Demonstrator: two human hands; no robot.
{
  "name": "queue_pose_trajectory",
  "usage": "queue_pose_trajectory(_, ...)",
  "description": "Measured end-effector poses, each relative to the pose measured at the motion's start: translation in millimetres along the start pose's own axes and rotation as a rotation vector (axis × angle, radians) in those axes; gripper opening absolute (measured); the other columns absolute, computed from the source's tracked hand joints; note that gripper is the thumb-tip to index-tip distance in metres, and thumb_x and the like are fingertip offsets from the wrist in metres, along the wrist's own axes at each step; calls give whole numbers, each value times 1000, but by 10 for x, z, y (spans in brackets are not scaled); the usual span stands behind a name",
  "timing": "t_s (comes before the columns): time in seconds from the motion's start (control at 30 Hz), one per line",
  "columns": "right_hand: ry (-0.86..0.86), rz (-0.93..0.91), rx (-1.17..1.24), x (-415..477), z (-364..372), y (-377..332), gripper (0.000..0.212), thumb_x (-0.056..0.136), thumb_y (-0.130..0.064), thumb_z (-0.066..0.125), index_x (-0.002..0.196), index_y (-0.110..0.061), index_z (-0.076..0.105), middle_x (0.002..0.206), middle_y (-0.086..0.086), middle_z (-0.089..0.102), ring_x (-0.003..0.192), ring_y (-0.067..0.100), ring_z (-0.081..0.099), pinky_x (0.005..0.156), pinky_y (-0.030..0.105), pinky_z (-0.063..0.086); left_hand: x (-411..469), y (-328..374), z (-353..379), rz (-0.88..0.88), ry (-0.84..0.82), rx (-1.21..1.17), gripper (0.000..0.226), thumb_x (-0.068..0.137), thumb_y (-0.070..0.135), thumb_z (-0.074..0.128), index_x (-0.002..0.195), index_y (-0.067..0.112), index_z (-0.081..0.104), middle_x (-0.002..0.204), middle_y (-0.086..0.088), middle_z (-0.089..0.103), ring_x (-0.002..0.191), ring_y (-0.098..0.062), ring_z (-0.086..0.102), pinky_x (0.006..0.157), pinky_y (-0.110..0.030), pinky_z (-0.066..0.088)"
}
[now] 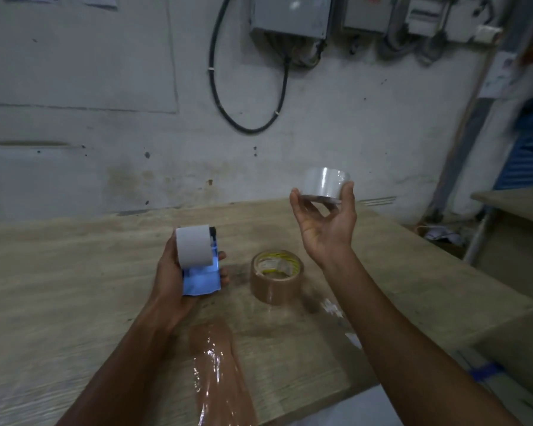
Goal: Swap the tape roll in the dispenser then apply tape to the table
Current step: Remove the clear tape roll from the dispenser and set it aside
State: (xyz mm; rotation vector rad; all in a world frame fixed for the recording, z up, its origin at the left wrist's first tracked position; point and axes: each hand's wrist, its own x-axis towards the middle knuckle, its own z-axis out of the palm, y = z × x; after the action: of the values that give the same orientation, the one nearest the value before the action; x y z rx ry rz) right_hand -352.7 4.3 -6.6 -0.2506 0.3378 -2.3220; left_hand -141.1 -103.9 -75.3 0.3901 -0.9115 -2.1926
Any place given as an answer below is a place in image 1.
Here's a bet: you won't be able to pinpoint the person's left forearm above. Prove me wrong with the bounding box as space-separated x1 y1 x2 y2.
55 301 196 426

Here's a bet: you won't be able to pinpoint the paper notice on wall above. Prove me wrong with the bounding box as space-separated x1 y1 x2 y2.
479 52 518 99

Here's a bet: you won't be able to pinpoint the clear tape roll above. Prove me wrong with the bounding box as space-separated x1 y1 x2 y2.
301 167 351 205

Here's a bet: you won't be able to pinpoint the crumpled paper scraps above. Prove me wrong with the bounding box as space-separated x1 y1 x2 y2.
422 225 465 246

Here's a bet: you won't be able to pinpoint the blue tape dispenser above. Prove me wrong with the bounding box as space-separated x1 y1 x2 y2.
182 225 222 297

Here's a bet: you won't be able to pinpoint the white breaker box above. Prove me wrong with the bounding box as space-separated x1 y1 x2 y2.
405 0 454 37

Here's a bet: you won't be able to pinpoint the grey tape roll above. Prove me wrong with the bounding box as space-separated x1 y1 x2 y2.
175 225 212 270

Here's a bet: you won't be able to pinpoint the brown packing tape roll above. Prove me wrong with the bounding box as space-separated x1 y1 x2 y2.
250 249 304 306

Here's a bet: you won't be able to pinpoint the white wall switch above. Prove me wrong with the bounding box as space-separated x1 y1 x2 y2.
474 25 503 44

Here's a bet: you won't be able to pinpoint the person's left hand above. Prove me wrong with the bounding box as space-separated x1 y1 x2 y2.
150 240 230 331

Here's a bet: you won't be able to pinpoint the small grey electrical box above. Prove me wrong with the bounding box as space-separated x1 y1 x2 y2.
341 0 398 33

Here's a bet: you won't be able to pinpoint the strip of brown tape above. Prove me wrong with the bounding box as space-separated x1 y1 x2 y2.
190 321 258 426

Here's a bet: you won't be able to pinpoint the wooden side table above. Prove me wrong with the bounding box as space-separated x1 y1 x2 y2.
464 186 533 306

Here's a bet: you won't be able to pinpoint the blue shutter door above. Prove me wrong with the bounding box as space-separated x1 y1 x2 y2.
493 66 533 191

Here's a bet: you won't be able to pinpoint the black looped cable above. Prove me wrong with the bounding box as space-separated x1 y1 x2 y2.
208 0 291 135

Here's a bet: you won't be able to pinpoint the person's right hand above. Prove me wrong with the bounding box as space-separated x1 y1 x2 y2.
290 181 358 270

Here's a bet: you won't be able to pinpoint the person's right forearm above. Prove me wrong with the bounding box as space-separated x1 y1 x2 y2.
313 244 522 426

